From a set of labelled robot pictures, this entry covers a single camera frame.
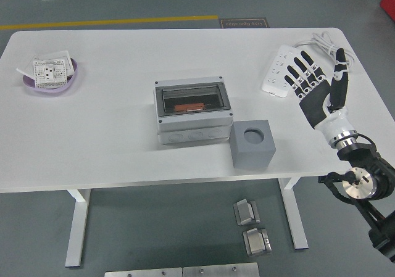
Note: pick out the white power strip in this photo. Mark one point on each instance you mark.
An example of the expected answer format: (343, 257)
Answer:
(277, 64)

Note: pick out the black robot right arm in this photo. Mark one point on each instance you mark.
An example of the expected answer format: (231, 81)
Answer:
(355, 152)

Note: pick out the dark floor sign with text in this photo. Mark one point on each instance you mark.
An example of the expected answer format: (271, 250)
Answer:
(243, 24)

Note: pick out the grey metal base plate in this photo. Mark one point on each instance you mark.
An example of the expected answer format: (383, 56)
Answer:
(142, 272)
(222, 270)

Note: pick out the red object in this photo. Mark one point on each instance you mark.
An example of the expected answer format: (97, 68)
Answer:
(388, 1)

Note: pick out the grey metal clamp block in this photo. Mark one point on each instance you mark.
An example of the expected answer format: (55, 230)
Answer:
(256, 242)
(245, 212)

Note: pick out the white square wall plate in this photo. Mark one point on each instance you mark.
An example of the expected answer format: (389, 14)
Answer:
(60, 55)

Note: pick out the purple bowl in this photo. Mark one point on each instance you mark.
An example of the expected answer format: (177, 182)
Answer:
(46, 91)

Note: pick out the white flat plate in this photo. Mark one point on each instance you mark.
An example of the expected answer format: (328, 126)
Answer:
(26, 70)

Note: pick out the grey cube with round hole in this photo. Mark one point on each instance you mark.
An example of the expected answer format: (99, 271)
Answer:
(250, 156)

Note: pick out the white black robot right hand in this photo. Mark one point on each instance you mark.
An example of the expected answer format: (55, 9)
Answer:
(318, 104)

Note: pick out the grey enclosure box clear lid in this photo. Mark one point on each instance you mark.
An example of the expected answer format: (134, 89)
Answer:
(191, 132)

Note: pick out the white printed socket module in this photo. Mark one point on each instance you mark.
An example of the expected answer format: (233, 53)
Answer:
(49, 73)

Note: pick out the orange cylinder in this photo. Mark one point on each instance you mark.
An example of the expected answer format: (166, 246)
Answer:
(185, 108)

